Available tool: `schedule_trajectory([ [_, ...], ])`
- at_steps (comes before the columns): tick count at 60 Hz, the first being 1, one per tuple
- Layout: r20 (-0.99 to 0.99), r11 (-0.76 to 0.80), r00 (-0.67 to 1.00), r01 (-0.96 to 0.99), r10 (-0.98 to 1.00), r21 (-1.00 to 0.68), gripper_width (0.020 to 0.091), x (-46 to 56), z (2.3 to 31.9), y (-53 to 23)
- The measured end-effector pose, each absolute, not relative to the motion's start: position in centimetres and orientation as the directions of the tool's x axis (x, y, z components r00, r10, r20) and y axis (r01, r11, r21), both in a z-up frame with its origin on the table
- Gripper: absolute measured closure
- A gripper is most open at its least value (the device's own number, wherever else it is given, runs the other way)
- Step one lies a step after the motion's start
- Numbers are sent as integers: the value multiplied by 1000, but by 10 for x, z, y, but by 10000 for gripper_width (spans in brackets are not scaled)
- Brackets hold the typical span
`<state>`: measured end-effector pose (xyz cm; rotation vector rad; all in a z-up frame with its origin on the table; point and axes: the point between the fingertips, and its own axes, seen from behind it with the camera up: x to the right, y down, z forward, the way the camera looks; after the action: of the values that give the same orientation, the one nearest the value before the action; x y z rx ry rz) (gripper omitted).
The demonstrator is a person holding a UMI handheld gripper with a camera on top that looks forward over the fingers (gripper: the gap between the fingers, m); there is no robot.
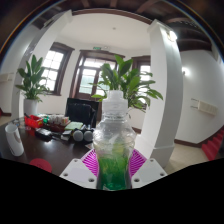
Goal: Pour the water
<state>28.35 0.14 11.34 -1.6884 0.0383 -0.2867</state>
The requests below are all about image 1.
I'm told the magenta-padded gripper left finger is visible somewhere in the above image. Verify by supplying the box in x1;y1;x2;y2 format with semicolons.
59;148;100;190

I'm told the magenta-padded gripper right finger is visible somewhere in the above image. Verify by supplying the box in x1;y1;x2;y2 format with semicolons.
129;148;168;190

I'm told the clear bottle with green drink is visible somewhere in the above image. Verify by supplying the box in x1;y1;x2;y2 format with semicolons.
92;89;137;192

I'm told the flat round red coaster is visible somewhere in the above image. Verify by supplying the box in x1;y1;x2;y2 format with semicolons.
29;158;53;174

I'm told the black flat device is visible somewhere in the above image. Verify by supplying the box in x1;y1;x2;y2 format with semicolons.
34;128;54;141

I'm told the brown tray of small packets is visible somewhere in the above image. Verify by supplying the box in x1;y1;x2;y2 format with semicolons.
47;114;71;133

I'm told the black chair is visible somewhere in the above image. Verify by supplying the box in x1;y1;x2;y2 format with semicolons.
64;97;100;129

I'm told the red box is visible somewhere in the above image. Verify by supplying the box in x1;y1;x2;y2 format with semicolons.
24;114;45;129

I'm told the red carpeted staircase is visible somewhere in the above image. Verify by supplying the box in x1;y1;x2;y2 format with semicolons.
200;128;224;161

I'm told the white ceramic mug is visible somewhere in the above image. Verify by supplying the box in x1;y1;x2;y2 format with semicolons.
4;123;25;157

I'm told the small potted plant, white pot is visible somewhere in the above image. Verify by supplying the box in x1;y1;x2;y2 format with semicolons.
14;54;51;117

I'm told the large potted plant, white pot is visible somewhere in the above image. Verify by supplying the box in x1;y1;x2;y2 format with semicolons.
90;54;165;113

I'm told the brown glazed double door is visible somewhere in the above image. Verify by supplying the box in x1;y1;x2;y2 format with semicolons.
69;49;126;101

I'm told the brown framed window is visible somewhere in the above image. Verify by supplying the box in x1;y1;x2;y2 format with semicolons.
39;41;75;96
131;55;152;84

